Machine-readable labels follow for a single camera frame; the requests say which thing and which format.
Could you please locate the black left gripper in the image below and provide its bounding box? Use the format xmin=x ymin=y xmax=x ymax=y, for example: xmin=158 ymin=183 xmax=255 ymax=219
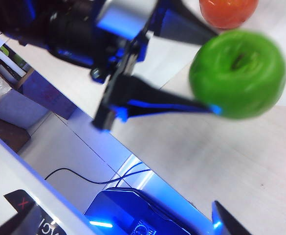
xmin=90 ymin=0 xmax=222 ymax=133

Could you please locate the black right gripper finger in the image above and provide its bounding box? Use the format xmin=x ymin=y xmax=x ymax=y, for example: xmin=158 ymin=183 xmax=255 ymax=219
xmin=211 ymin=200 xmax=253 ymax=235

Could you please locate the green toy apple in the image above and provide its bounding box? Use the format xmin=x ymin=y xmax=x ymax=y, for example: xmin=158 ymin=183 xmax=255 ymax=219
xmin=189 ymin=29 xmax=286 ymax=120

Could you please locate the red-orange tomato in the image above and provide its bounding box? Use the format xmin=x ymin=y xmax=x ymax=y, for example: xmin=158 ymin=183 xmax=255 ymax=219
xmin=198 ymin=0 xmax=260 ymax=29

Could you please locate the brown wooden box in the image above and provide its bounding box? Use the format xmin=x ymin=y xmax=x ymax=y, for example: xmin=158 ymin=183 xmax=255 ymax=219
xmin=0 ymin=114 xmax=32 ymax=154

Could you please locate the black panel red logo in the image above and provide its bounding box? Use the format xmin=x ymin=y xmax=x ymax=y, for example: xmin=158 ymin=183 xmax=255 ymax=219
xmin=2 ymin=188 xmax=70 ymax=235

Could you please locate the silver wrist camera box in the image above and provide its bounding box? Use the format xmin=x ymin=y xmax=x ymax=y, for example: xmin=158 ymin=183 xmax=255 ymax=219
xmin=95 ymin=0 xmax=158 ymax=42

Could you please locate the black floor cable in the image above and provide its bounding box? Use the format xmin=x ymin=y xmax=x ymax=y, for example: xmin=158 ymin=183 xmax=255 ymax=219
xmin=44 ymin=161 xmax=153 ymax=188

